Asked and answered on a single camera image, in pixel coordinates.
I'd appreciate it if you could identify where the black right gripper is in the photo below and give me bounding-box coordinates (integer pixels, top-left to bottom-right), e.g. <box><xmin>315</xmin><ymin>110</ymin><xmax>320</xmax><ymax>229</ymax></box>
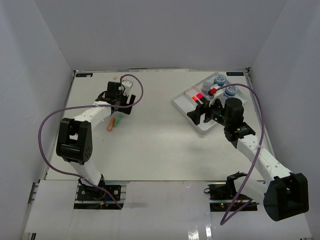
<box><xmin>187</xmin><ymin>95</ymin><xmax>231</xmax><ymax>128</ymax></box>

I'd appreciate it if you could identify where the pink cap black highlighter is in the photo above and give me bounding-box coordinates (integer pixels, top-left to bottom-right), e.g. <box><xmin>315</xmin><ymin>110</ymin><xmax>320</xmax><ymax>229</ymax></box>
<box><xmin>196</xmin><ymin>93</ymin><xmax>208</xmax><ymax>104</ymax></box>

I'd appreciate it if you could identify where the orange cap black highlighter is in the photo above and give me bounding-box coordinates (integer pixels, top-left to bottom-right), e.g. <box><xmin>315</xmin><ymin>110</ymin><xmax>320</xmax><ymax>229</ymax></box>
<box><xmin>192</xmin><ymin>96</ymin><xmax>201</xmax><ymax>105</ymax></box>

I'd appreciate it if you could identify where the clear jar of clips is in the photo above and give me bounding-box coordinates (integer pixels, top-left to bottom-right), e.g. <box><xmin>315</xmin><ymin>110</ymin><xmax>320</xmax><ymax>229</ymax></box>
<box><xmin>201</xmin><ymin>82</ymin><xmax>212</xmax><ymax>96</ymax></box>

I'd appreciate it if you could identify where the blue-white labelled slime jar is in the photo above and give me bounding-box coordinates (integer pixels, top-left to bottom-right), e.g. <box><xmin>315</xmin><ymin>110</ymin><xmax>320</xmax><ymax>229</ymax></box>
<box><xmin>213</xmin><ymin>74</ymin><xmax>227</xmax><ymax>87</ymax></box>

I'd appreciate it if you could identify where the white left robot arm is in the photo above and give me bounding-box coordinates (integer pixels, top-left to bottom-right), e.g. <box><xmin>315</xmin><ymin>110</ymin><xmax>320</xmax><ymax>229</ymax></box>
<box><xmin>56</xmin><ymin>80</ymin><xmax>136</xmax><ymax>200</ymax></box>

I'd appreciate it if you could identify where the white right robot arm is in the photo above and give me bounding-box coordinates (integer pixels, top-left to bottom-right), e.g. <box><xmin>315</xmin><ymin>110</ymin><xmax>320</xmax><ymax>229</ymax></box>
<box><xmin>187</xmin><ymin>97</ymin><xmax>309</xmax><ymax>222</ymax></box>

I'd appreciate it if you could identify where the white compartment tray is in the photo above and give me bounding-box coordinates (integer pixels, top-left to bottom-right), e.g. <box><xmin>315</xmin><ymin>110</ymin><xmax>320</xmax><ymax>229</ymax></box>
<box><xmin>172</xmin><ymin>71</ymin><xmax>249</xmax><ymax>134</ymax></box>

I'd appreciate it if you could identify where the blue label sticker left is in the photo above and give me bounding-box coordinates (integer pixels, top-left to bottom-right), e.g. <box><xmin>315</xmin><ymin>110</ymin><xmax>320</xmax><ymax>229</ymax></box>
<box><xmin>75</xmin><ymin>73</ymin><xmax>93</xmax><ymax>78</ymax></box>

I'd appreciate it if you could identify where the blue label sticker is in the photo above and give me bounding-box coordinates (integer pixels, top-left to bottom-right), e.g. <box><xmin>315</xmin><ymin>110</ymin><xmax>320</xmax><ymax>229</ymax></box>
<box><xmin>226</xmin><ymin>71</ymin><xmax>244</xmax><ymax>77</ymax></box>
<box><xmin>75</xmin><ymin>73</ymin><xmax>93</xmax><ymax>78</ymax></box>

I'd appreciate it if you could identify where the blue label sticker right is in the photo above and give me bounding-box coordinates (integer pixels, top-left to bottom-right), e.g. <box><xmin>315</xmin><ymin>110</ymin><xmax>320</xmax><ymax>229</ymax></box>
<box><xmin>226</xmin><ymin>71</ymin><xmax>244</xmax><ymax>77</ymax></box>

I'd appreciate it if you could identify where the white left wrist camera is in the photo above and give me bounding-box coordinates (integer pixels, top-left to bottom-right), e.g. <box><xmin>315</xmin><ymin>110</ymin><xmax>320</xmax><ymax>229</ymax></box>
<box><xmin>120</xmin><ymin>76</ymin><xmax>133</xmax><ymax>96</ymax></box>

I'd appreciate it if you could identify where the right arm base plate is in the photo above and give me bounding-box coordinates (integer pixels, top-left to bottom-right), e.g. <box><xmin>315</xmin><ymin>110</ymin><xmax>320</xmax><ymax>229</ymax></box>
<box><xmin>203</xmin><ymin>171</ymin><xmax>247</xmax><ymax>201</ymax></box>

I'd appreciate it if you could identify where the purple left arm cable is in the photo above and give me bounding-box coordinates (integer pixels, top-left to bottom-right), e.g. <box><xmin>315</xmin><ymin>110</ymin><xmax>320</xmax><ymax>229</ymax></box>
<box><xmin>37</xmin><ymin>74</ymin><xmax>145</xmax><ymax>210</ymax></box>

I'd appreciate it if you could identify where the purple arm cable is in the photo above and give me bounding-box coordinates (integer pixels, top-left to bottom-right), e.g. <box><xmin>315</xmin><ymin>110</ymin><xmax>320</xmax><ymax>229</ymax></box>
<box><xmin>37</xmin><ymin>74</ymin><xmax>145</xmax><ymax>210</ymax></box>
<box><xmin>214</xmin><ymin>83</ymin><xmax>265</xmax><ymax>226</ymax></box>

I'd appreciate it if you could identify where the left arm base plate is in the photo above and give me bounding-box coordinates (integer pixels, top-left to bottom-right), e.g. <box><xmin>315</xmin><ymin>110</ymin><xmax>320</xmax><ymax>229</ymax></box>
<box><xmin>75</xmin><ymin>184</ymin><xmax>122</xmax><ymax>202</ymax></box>

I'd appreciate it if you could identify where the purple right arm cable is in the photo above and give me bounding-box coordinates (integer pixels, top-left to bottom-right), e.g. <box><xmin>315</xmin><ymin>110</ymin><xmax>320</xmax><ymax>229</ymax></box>
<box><xmin>214</xmin><ymin>83</ymin><xmax>265</xmax><ymax>226</ymax></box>

